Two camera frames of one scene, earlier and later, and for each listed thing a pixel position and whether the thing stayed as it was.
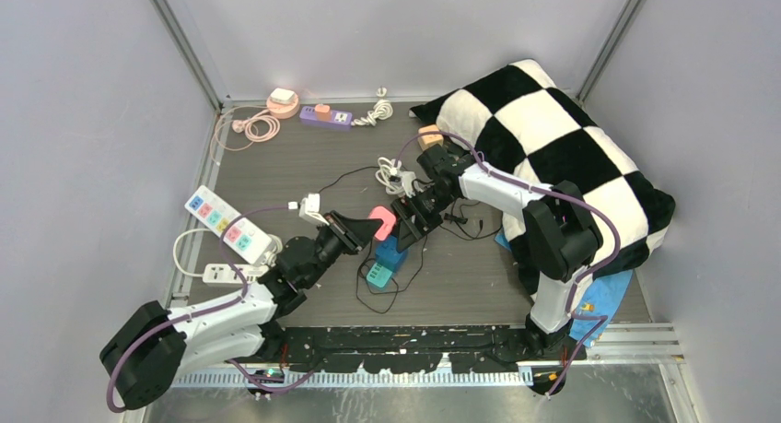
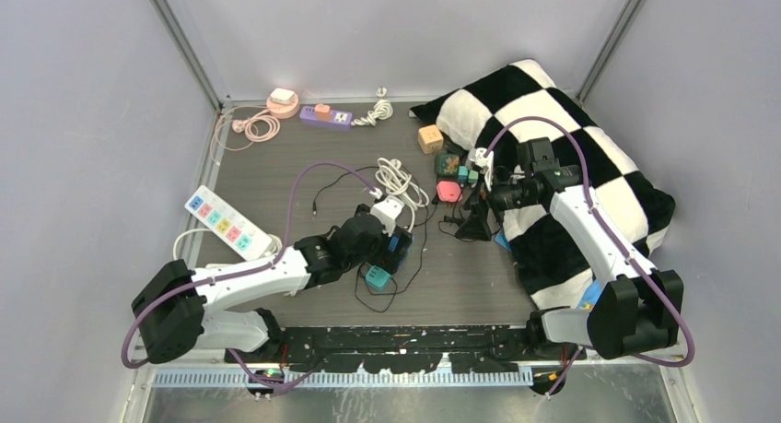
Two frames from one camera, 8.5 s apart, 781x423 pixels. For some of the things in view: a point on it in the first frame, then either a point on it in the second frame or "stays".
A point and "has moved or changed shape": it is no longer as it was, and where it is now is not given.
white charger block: x=282 y=96 stays
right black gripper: x=409 y=205 -> x=475 y=226
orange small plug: x=322 y=111 stays
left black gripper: x=353 y=233 -> x=383 y=254
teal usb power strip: x=378 y=276 stays
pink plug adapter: x=389 y=220 has moved or changed shape
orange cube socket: x=427 y=140 stays
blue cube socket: x=388 y=255 stays
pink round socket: x=283 y=111 stays
